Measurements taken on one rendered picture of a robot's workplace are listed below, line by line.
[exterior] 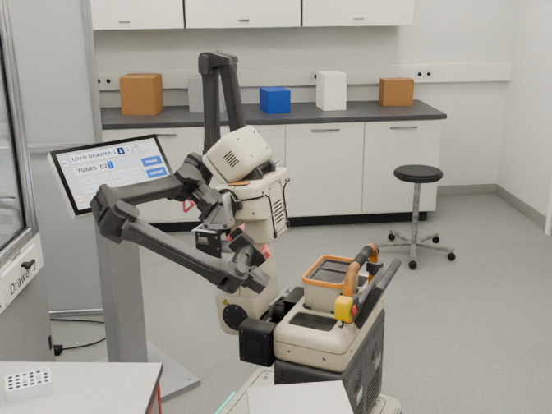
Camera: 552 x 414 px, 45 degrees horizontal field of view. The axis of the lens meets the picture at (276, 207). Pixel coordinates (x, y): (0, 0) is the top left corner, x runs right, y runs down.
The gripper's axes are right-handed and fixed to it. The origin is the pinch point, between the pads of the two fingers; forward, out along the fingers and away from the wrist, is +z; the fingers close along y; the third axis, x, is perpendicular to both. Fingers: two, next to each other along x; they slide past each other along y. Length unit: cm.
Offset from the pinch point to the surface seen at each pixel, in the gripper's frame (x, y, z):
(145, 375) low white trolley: -36, 1, -41
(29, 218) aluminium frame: -73, -58, 16
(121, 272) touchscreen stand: -100, -13, 56
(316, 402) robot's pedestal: 2, 37, -43
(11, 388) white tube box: -54, -26, -58
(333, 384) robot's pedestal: 3, 41, -34
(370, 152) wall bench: -65, 84, 299
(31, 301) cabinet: -92, -36, 2
